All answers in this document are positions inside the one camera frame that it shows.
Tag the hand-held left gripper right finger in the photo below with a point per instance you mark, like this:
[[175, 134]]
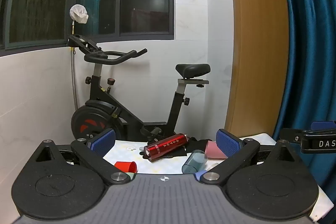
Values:
[[227, 144]]

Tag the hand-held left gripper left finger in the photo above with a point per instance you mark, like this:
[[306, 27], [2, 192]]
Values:
[[103, 140]]

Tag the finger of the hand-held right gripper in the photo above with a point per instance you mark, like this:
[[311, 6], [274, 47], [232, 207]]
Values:
[[290, 136], [324, 125]]

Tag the pink plastic cup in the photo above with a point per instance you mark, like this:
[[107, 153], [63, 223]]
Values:
[[214, 150]]

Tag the red plastic cup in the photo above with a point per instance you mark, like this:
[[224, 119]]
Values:
[[126, 166]]

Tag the translucent blue cup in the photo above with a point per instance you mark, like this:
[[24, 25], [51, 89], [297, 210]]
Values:
[[193, 162]]

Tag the pale green cup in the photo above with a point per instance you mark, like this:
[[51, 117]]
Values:
[[130, 175]]

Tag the black exercise bike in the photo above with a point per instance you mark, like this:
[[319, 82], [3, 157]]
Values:
[[90, 123]]

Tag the small white flower-shaped piece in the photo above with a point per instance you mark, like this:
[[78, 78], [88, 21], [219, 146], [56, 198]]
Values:
[[130, 148]]

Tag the black cloth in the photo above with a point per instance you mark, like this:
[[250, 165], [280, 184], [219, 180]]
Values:
[[195, 145]]

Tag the blue plastic object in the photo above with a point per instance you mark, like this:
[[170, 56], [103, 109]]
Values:
[[200, 175]]

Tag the white checked tablecloth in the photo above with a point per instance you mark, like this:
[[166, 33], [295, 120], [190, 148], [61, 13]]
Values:
[[157, 167]]

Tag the red metal bottle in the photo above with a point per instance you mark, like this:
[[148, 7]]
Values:
[[165, 146]]

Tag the blue curtain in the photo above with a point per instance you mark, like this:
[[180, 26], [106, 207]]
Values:
[[309, 29]]

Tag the wooden door panel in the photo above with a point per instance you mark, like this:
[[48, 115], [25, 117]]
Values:
[[257, 43]]

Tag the white crumpled bag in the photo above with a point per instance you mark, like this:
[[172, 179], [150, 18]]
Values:
[[79, 14]]

